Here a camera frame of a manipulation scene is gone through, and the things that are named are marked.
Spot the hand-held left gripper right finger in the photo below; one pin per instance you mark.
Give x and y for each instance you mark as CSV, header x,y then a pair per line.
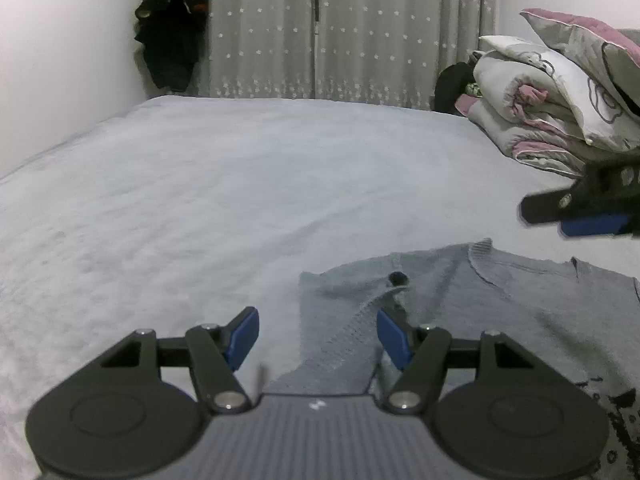
x,y
395,340

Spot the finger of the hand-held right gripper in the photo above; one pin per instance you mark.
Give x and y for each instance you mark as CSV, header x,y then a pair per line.
x,y
545,207
595,225

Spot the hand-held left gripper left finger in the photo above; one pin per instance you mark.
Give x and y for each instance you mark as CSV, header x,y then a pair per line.
x,y
242,335

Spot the grey printed knit sweater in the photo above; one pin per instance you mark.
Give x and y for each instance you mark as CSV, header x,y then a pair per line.
x,y
500,320

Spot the black hanging clothes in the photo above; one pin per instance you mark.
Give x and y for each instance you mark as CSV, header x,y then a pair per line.
x,y
170,25

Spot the grey and pink pillow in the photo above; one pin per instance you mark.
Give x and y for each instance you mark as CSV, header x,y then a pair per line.
x,y
590,40

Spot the black cloth bundle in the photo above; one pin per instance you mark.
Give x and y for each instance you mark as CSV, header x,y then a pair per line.
x,y
452,87

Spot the grey star-patterned curtain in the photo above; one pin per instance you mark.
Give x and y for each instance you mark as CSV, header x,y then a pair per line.
x,y
360,30

